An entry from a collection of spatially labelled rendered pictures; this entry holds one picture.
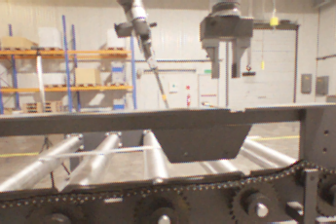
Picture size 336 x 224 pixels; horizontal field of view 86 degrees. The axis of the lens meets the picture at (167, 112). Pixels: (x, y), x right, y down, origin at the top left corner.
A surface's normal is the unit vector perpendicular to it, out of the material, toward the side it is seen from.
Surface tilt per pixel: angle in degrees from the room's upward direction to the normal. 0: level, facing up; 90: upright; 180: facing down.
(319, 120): 90
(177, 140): 90
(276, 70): 90
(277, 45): 90
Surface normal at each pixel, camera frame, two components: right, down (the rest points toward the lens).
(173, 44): 0.13, 0.10
